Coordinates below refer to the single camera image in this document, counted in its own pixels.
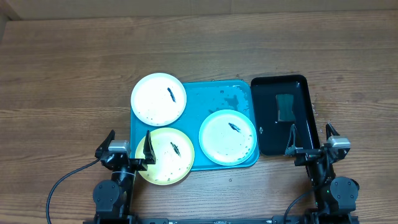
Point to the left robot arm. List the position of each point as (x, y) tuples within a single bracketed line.
[(113, 197)]

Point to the white plate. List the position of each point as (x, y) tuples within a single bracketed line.
[(158, 99)]

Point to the yellow plate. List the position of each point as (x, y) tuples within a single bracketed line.
[(174, 154)]

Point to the light blue plate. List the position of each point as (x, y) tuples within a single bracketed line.
[(227, 137)]

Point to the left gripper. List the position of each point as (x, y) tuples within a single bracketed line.
[(140, 164)]

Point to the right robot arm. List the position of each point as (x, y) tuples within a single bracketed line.
[(335, 197)]

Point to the blue plastic tray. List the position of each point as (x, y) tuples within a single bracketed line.
[(203, 99)]

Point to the black plastic tray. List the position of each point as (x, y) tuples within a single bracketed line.
[(273, 135)]

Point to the dark green sponge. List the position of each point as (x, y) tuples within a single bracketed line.
[(285, 104)]

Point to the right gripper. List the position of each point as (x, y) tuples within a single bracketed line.
[(306, 155)]

